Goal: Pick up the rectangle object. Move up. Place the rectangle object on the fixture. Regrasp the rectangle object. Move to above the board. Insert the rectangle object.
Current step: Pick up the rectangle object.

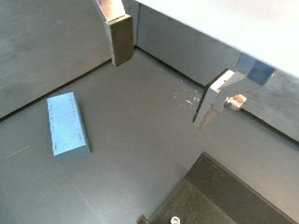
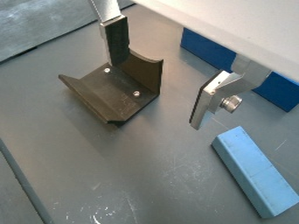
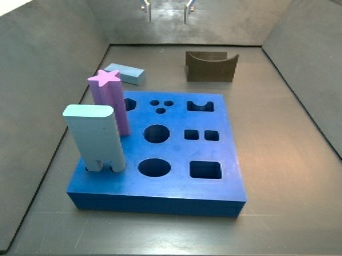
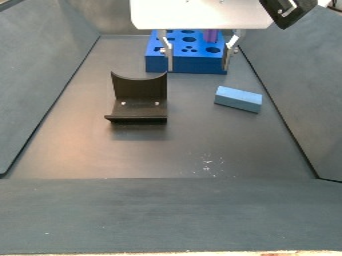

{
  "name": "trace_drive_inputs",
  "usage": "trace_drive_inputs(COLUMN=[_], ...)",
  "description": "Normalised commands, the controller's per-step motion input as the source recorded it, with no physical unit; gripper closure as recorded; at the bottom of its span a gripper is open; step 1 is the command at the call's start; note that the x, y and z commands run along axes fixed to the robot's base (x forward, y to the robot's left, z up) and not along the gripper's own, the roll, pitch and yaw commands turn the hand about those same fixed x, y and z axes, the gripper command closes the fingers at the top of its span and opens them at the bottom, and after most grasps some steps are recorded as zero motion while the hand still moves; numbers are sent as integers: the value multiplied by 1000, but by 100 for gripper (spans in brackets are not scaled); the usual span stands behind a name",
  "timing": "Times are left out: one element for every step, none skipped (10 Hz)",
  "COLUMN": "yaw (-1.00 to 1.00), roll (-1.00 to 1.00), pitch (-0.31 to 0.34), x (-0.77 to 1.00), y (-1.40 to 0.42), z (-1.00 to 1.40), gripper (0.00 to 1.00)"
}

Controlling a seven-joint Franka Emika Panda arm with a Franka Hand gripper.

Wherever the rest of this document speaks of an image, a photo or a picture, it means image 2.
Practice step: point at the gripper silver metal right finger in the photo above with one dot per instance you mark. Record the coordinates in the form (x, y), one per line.
(219, 91)

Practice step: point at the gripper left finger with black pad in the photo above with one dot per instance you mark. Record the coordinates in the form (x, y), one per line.
(113, 29)

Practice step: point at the light blue rectangular block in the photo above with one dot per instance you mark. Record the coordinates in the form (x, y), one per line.
(267, 190)

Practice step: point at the dark blue shape board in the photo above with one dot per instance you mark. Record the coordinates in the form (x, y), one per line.
(277, 89)

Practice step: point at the black curved fixture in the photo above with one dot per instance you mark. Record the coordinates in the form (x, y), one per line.
(116, 91)

